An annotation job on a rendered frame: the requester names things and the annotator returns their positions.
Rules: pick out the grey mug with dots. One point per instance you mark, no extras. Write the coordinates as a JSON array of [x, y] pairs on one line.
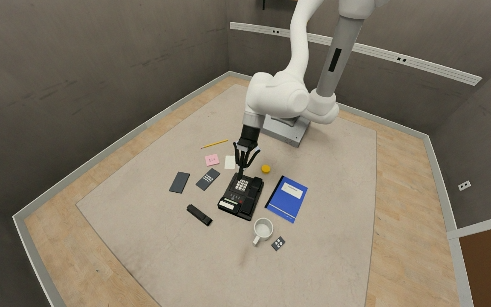
[[262, 227]]

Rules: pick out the blank white sheet of paper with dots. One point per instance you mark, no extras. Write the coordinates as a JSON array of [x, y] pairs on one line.
[[230, 162]]

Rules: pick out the yellow cylinder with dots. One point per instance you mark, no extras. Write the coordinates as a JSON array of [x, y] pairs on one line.
[[265, 169]]

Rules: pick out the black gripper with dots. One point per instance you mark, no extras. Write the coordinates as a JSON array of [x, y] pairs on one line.
[[251, 134]]

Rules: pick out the black telephone handset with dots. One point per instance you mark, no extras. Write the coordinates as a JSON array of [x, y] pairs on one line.
[[249, 200]]

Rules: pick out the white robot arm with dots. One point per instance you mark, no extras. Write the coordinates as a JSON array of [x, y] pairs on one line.
[[284, 96]]

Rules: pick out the blue notebook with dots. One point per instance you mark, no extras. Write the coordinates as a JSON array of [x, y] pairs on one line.
[[286, 199]]

